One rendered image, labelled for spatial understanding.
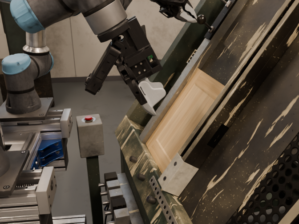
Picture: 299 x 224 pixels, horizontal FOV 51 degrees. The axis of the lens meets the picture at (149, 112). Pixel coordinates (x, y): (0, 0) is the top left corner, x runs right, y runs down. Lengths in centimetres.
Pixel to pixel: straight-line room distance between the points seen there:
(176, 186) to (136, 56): 60
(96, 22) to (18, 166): 62
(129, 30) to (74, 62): 439
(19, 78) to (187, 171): 79
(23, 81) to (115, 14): 88
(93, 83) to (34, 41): 88
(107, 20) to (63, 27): 431
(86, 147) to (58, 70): 356
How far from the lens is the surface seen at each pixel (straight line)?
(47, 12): 64
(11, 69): 142
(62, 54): 499
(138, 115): 162
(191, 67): 135
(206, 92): 122
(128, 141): 150
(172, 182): 109
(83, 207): 248
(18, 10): 66
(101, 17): 60
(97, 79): 65
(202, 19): 127
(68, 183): 273
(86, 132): 154
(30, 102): 147
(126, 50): 64
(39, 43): 151
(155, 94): 67
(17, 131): 152
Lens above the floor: 161
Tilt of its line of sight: 24 degrees down
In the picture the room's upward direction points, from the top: straight up
